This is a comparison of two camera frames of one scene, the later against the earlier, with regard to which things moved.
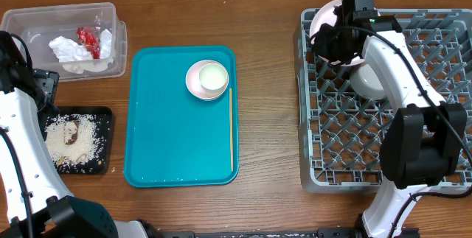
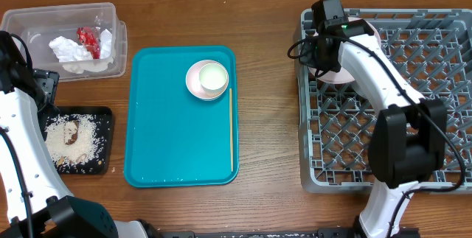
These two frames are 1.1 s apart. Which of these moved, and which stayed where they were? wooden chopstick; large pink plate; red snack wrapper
Moved: large pink plate
Stayed: wooden chopstick; red snack wrapper
